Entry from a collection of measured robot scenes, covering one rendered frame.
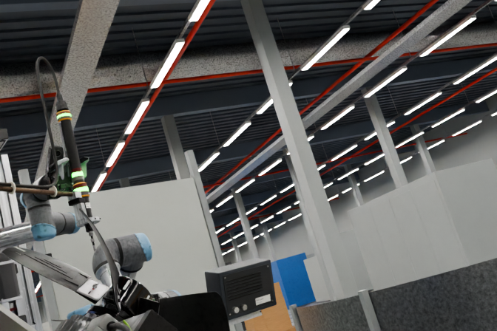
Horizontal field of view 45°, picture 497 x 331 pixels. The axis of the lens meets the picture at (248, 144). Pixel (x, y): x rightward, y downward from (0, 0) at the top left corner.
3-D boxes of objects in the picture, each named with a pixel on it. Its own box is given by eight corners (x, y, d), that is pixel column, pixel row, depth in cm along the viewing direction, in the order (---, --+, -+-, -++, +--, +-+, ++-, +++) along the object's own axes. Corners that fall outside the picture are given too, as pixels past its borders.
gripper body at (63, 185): (80, 187, 190) (62, 199, 198) (74, 162, 192) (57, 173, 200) (58, 189, 184) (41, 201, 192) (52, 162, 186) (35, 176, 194)
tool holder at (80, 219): (87, 219, 174) (80, 188, 176) (67, 227, 176) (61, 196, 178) (105, 220, 182) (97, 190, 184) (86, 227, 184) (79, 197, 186)
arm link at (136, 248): (89, 317, 261) (110, 231, 230) (121, 308, 269) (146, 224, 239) (99, 340, 254) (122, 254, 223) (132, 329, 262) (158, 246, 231)
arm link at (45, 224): (68, 235, 205) (61, 205, 207) (47, 235, 194) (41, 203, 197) (49, 241, 207) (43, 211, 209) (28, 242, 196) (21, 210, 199)
